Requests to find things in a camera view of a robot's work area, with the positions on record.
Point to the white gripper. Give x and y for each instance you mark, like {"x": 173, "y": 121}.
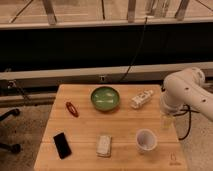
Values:
{"x": 169, "y": 107}

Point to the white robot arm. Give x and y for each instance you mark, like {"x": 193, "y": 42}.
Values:
{"x": 184, "y": 87}

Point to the white paper cup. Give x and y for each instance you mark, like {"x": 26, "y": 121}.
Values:
{"x": 146, "y": 141}

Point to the white plastic bottle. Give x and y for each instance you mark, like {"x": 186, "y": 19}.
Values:
{"x": 142, "y": 98}

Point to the green bowl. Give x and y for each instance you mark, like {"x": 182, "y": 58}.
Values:
{"x": 105, "y": 98}

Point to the white sponge block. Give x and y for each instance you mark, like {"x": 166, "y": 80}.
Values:
{"x": 104, "y": 146}

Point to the wooden table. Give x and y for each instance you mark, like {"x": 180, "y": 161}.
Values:
{"x": 82, "y": 134}

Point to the black smartphone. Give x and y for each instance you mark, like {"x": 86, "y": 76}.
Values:
{"x": 62, "y": 145}

